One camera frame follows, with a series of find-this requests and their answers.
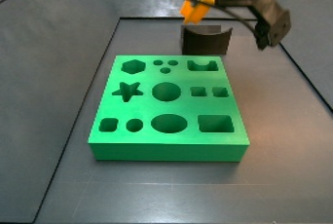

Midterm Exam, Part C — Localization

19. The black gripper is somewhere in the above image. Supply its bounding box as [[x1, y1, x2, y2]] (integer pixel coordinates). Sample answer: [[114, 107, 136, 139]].
[[215, 0, 292, 50]]

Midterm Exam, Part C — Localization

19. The yellow star prism object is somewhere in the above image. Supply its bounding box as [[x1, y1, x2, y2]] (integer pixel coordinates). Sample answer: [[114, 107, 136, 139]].
[[180, 0, 215, 24]]

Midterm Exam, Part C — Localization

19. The black curved fixture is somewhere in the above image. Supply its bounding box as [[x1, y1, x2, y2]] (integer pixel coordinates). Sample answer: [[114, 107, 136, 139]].
[[181, 25, 233, 56]]

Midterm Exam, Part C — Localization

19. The green shape insertion block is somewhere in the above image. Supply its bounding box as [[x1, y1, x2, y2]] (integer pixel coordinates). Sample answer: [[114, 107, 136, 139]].
[[89, 55, 251, 162]]

